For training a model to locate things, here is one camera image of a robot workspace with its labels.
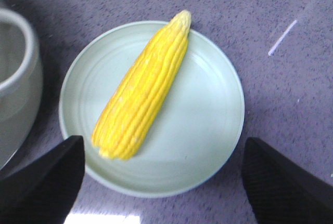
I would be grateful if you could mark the light green round plate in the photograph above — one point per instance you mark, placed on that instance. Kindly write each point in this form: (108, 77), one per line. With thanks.
(195, 132)

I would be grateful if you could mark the yellow corn cob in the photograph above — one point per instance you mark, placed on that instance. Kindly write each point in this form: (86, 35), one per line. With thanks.
(125, 121)

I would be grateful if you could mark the green electric cooking pot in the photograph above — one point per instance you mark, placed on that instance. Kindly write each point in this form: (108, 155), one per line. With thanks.
(21, 81)

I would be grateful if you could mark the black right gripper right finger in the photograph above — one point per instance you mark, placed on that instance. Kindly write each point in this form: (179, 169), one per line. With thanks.
(280, 191)

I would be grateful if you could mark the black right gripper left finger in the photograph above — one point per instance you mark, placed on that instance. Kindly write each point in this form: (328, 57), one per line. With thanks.
(45, 190)

